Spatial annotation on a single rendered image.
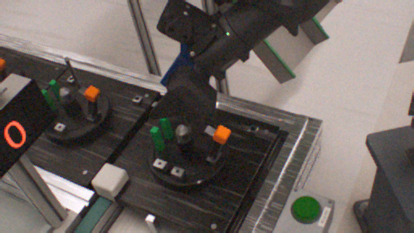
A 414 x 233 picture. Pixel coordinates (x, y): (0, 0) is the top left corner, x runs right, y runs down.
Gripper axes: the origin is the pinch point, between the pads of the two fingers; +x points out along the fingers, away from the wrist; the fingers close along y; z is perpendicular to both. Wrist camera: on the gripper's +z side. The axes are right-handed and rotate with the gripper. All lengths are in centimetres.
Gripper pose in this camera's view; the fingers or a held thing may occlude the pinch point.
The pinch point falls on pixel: (174, 85)
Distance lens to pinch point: 61.1
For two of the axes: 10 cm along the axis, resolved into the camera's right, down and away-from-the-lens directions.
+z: -7.0, -6.2, -3.5
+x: -7.1, 5.4, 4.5
